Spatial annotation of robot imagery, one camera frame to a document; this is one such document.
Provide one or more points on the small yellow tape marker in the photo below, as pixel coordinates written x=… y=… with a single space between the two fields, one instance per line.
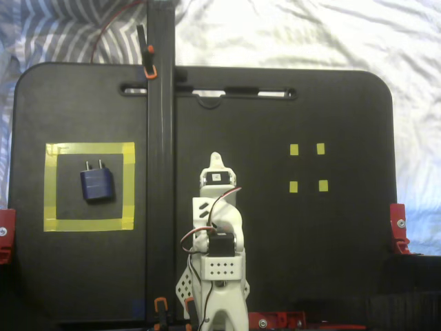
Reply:
x=323 y=185
x=294 y=149
x=320 y=148
x=294 y=186

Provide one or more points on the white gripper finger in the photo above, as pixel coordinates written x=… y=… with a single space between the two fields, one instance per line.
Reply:
x=214 y=162
x=222 y=165

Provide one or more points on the black curved backdrop sheet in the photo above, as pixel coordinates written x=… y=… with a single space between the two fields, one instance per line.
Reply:
x=413 y=296

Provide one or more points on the orange black spring clamp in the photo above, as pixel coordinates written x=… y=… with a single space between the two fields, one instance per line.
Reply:
x=190 y=308
x=149 y=58
x=160 y=307

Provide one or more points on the red plastic corner bracket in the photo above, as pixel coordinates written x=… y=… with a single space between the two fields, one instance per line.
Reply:
x=396 y=212
x=7 y=220

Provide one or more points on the white grey patterned bedsheet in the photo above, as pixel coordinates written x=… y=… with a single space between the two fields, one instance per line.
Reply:
x=310 y=34

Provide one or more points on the yellow tape square outline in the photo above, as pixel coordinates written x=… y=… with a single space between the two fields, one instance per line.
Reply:
x=89 y=149

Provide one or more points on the blue white charger block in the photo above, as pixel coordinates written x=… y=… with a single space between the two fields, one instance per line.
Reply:
x=98 y=186

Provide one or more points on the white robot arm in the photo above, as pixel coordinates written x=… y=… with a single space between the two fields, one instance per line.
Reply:
x=232 y=220

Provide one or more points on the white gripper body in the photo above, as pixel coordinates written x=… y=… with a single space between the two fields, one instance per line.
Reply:
x=218 y=190

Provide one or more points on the blue tape patch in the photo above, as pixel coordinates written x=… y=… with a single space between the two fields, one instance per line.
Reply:
x=138 y=308

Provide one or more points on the red post base bracket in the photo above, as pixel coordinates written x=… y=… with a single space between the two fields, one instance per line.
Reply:
x=272 y=320

